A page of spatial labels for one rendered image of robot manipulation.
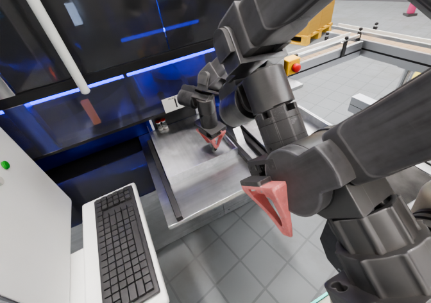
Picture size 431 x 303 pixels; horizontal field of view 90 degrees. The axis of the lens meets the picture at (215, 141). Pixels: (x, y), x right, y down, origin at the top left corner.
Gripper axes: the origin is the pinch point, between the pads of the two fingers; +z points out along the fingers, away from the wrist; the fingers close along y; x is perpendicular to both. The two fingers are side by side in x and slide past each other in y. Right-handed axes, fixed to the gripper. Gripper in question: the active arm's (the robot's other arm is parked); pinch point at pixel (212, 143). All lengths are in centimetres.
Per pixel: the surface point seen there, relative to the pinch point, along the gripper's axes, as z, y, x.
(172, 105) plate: -8.7, 20.8, 2.2
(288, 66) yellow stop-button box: -8, 6, -53
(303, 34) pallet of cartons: 83, 170, -341
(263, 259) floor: 91, -20, -9
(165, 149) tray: 4.2, 14.9, 12.7
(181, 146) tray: 4.1, 12.0, 7.2
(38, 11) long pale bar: -47, 21, 27
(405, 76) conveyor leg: 13, -27, -118
